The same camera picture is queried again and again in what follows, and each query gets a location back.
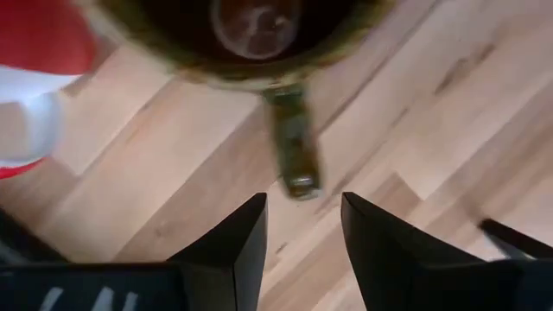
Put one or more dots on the small clear glass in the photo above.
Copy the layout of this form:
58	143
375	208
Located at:
255	34

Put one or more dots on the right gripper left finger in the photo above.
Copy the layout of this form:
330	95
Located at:
229	268

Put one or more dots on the wooden shelf black metal frame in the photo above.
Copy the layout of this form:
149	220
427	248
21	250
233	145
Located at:
518	237

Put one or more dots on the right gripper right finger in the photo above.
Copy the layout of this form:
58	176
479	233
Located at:
389	268

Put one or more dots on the brown glazed mug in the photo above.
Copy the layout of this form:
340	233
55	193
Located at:
181	34

